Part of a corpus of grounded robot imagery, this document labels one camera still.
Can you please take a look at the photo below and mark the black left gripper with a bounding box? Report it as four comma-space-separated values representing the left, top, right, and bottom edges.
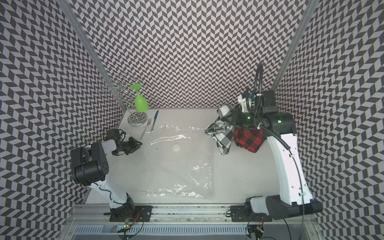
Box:
112, 137, 143, 156

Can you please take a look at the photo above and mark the black white plaid shirt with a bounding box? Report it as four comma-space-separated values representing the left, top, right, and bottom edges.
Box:
204, 105, 235, 155

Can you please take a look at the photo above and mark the clear plastic vacuum bag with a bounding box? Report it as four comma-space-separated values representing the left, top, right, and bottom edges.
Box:
109, 125, 215, 198

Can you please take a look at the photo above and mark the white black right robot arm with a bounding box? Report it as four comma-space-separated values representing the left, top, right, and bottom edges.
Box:
231, 91, 323, 220

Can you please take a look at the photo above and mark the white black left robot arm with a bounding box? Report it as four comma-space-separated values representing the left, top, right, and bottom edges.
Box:
70, 137, 142, 215

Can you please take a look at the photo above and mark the white round bag valve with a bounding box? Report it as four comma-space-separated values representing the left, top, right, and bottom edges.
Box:
173, 144, 182, 152

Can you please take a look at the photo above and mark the small clear fork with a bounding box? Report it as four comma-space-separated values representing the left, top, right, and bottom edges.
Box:
140, 118, 152, 141

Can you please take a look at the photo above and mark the blue green pen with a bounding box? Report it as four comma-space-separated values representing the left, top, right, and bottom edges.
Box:
150, 110, 159, 133

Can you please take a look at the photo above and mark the green plastic wine glass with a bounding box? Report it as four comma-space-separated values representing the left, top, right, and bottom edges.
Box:
130, 84, 149, 113

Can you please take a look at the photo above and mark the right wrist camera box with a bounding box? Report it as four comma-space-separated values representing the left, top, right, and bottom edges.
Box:
237, 93, 255, 113

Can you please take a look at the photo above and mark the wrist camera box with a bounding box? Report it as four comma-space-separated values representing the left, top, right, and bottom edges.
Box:
237, 93, 255, 113
106, 129, 126, 141

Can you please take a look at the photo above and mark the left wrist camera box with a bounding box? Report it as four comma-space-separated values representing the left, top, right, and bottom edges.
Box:
106, 129, 126, 141

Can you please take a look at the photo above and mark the black corrugated cable conduit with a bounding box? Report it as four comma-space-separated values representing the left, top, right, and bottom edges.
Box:
253, 63, 264, 109

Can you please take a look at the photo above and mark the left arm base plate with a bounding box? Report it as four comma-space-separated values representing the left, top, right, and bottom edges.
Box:
110, 205, 153, 222

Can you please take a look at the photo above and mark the left electronics board with wires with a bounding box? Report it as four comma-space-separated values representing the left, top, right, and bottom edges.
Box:
117, 214, 145, 240

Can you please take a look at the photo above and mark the electronics board with wires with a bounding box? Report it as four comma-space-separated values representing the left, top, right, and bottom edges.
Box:
117, 214, 145, 240
246, 217, 275, 240

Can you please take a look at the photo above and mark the aluminium front rail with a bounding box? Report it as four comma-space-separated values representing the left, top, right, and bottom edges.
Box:
70, 203, 316, 224

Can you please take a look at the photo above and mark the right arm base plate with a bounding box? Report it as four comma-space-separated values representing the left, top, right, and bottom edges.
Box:
230, 205, 273, 222

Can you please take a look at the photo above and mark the right electronics board with wires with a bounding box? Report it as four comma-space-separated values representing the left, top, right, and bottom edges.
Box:
246, 217, 275, 240

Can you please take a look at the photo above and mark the aluminium frame corner post right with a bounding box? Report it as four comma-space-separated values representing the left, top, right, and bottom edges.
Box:
271, 0, 320, 92

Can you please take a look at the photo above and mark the aluminium frame corner post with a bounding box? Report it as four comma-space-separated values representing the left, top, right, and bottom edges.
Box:
271, 0, 320, 92
56, 0, 127, 112

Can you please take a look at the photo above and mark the aluminium frame corner post left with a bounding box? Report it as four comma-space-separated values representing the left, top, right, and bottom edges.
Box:
56, 0, 127, 112

